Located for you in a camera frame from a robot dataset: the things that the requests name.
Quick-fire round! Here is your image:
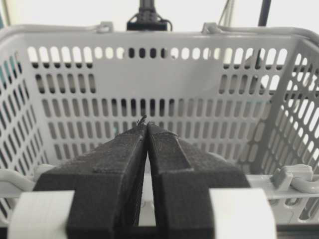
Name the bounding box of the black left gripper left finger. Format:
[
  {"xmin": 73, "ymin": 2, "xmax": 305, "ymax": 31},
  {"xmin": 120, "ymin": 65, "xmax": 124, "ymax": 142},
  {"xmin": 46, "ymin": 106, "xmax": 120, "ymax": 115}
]
[{"xmin": 7, "ymin": 121, "xmax": 149, "ymax": 239}]

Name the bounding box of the grey plastic shopping basket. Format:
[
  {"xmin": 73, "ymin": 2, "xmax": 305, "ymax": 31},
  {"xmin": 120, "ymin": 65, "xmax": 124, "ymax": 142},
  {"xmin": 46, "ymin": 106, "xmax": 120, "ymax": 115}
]
[{"xmin": 0, "ymin": 22, "xmax": 319, "ymax": 225}]

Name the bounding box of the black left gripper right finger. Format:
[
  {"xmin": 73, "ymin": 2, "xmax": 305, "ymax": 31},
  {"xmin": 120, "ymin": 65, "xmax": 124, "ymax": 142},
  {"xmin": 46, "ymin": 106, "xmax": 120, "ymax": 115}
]
[{"xmin": 147, "ymin": 121, "xmax": 277, "ymax": 239}]

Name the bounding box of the black stand behind basket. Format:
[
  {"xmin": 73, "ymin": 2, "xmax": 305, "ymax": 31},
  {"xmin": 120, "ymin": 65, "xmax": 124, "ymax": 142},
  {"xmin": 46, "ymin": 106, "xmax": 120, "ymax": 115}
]
[{"xmin": 127, "ymin": 0, "xmax": 173, "ymax": 31}]

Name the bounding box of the black pole in background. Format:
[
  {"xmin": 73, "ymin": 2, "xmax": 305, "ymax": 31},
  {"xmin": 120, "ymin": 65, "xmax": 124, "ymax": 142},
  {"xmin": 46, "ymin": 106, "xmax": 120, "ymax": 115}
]
[{"xmin": 258, "ymin": 0, "xmax": 272, "ymax": 27}]

